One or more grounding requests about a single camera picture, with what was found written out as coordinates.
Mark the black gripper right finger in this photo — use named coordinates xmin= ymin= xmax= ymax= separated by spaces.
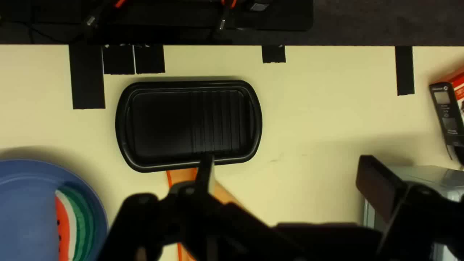
xmin=356 ymin=154 xmax=464 ymax=261

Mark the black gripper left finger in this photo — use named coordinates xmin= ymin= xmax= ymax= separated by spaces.
xmin=98 ymin=193 xmax=273 ymax=261

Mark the black rectangular grill tray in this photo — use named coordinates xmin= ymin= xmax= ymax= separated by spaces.
xmin=115 ymin=80 xmax=263 ymax=173

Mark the orange and black box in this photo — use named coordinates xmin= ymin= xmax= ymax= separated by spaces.
xmin=430 ymin=72 xmax=464 ymax=164

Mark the toy watermelon slice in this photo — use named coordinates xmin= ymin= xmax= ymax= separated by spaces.
xmin=56 ymin=188 xmax=96 ymax=261

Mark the blue plate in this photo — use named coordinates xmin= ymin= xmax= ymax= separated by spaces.
xmin=0 ymin=160 xmax=108 ymax=261

